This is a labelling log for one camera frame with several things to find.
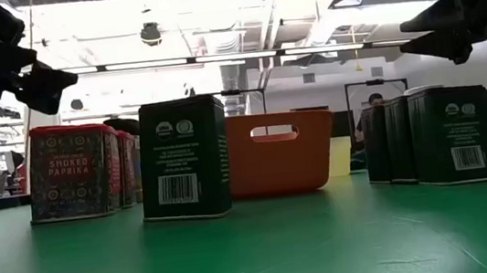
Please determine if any ceiling light rail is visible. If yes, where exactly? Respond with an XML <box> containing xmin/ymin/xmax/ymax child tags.
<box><xmin>56</xmin><ymin>28</ymin><xmax>413</xmax><ymax>85</ymax></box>

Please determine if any dark green spice tin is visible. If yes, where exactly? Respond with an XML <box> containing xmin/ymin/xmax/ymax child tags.
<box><xmin>406</xmin><ymin>80</ymin><xmax>487</xmax><ymax>190</ymax></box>
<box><xmin>359</xmin><ymin>104</ymin><xmax>395</xmax><ymax>186</ymax></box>
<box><xmin>130</xmin><ymin>92</ymin><xmax>238</xmax><ymax>226</ymax></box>
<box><xmin>381</xmin><ymin>94</ymin><xmax>419</xmax><ymax>187</ymax></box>

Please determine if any white pillar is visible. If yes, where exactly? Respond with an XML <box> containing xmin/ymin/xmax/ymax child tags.
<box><xmin>20</xmin><ymin>105</ymin><xmax>49</xmax><ymax>134</ymax></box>

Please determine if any black ceiling dome camera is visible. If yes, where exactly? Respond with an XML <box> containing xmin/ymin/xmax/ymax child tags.
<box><xmin>138</xmin><ymin>20</ymin><xmax>164</xmax><ymax>48</ymax></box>

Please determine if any person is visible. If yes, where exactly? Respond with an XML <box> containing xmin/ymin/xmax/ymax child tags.
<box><xmin>348</xmin><ymin>91</ymin><xmax>391</xmax><ymax>155</ymax></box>

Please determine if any yellow plastic bin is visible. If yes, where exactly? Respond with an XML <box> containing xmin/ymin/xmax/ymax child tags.
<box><xmin>323</xmin><ymin>134</ymin><xmax>356</xmax><ymax>179</ymax></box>

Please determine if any teal background object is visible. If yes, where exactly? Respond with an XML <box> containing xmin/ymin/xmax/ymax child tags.
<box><xmin>348</xmin><ymin>148</ymin><xmax>368</xmax><ymax>172</ymax></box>

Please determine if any black metal frame stand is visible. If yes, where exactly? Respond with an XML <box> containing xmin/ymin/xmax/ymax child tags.
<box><xmin>342</xmin><ymin>75</ymin><xmax>415</xmax><ymax>143</ymax></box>

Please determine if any red-lidded smoked paprika tin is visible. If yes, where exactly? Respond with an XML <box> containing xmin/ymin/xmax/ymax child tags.
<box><xmin>20</xmin><ymin>118</ymin><xmax>127</xmax><ymax>226</ymax></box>
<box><xmin>111</xmin><ymin>128</ymin><xmax>143</xmax><ymax>210</ymax></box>

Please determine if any orange plastic basket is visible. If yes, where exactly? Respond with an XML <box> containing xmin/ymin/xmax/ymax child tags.
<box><xmin>221</xmin><ymin>104</ymin><xmax>343</xmax><ymax>202</ymax></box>

